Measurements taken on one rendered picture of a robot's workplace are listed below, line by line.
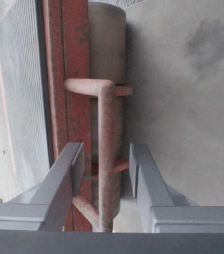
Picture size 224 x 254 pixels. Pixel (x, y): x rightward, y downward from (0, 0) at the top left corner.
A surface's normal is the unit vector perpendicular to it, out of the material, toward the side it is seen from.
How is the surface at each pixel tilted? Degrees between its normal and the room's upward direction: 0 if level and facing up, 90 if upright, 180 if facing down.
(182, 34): 0
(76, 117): 90
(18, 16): 0
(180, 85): 0
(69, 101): 90
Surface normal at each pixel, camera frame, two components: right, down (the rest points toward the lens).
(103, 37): 0.34, 0.26
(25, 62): -0.77, 0.16
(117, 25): 0.74, 0.19
